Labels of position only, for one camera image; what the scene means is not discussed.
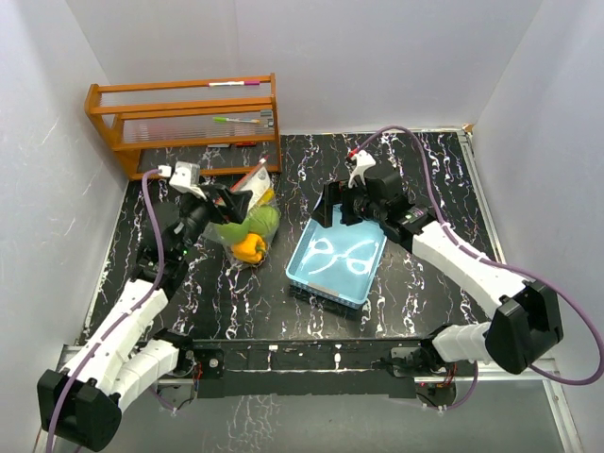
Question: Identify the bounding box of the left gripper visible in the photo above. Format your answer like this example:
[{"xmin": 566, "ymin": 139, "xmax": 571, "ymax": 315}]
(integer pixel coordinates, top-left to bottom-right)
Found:
[{"xmin": 175, "ymin": 184, "xmax": 250, "ymax": 257}]

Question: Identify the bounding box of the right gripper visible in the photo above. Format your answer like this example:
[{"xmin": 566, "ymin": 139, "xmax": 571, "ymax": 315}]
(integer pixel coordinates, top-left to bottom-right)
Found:
[{"xmin": 311, "ymin": 178, "xmax": 385, "ymax": 228}]

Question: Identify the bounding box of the clear zip top bag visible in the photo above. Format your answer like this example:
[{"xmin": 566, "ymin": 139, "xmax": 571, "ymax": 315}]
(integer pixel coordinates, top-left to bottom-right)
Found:
[{"xmin": 203, "ymin": 158, "xmax": 280, "ymax": 269}]

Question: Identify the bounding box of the green cabbage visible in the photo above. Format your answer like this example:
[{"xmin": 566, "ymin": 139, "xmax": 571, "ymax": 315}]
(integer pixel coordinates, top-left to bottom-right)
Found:
[
  {"xmin": 215, "ymin": 218, "xmax": 250, "ymax": 245},
  {"xmin": 247, "ymin": 205, "xmax": 280, "ymax": 238}
]

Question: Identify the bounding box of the orange bell pepper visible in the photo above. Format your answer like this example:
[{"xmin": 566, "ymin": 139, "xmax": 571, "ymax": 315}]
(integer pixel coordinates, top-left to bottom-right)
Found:
[{"xmin": 231, "ymin": 233, "xmax": 266, "ymax": 264}]

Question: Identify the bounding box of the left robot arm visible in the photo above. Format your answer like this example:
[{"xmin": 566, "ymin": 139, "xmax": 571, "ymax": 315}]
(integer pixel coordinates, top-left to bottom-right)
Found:
[{"xmin": 37, "ymin": 184, "xmax": 253, "ymax": 452}]

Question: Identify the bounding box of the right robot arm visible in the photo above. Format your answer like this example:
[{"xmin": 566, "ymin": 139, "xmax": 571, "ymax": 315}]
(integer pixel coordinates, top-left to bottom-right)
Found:
[{"xmin": 311, "ymin": 174, "xmax": 563, "ymax": 375}]

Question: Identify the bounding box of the light blue plastic basket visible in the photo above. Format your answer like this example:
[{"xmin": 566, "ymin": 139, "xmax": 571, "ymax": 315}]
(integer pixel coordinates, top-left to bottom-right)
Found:
[{"xmin": 286, "ymin": 206, "xmax": 387, "ymax": 310}]

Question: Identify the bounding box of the green yellow pen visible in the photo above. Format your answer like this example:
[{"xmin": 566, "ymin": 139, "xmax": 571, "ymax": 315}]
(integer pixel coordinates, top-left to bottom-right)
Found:
[{"xmin": 212, "ymin": 116, "xmax": 261, "ymax": 125}]

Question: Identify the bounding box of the wooden shelf rack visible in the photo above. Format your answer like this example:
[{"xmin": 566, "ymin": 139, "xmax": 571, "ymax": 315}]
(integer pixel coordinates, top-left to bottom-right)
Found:
[{"xmin": 84, "ymin": 73, "xmax": 283, "ymax": 180}]

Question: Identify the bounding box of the white pink pen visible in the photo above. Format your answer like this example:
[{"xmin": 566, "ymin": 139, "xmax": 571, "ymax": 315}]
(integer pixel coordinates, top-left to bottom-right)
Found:
[{"xmin": 208, "ymin": 80, "xmax": 261, "ymax": 88}]

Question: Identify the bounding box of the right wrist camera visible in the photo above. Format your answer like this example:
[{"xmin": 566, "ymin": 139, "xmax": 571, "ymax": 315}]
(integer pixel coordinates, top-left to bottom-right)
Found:
[{"xmin": 347, "ymin": 148, "xmax": 376, "ymax": 188}]

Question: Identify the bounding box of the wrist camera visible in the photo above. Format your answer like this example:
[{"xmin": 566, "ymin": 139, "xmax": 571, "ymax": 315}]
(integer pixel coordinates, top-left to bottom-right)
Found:
[
  {"xmin": 347, "ymin": 148, "xmax": 376, "ymax": 188},
  {"xmin": 158, "ymin": 161, "xmax": 207, "ymax": 199}
]

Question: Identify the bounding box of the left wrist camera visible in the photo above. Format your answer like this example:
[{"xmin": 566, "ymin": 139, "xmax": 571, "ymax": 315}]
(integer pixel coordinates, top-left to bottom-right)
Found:
[{"xmin": 158, "ymin": 161, "xmax": 207, "ymax": 199}]

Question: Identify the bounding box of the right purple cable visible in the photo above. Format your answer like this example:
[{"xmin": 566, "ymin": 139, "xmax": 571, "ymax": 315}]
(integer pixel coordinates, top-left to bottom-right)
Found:
[{"xmin": 346, "ymin": 125, "xmax": 604, "ymax": 411}]

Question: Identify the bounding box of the purple cable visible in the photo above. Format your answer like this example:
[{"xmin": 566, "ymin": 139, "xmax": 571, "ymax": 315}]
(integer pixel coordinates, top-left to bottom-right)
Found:
[
  {"xmin": 44, "ymin": 165, "xmax": 174, "ymax": 453},
  {"xmin": 346, "ymin": 125, "xmax": 604, "ymax": 411}
]

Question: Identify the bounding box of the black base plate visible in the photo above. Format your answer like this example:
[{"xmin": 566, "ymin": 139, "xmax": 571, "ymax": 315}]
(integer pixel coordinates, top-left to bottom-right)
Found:
[{"xmin": 159, "ymin": 339, "xmax": 445, "ymax": 398}]

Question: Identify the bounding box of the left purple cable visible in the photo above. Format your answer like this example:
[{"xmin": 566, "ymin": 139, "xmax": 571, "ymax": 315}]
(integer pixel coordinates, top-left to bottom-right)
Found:
[{"xmin": 44, "ymin": 165, "xmax": 174, "ymax": 453}]

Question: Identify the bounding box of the aluminium frame rail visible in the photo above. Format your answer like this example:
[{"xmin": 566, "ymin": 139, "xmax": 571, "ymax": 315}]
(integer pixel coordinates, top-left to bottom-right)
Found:
[{"xmin": 36, "ymin": 332, "xmax": 561, "ymax": 452}]

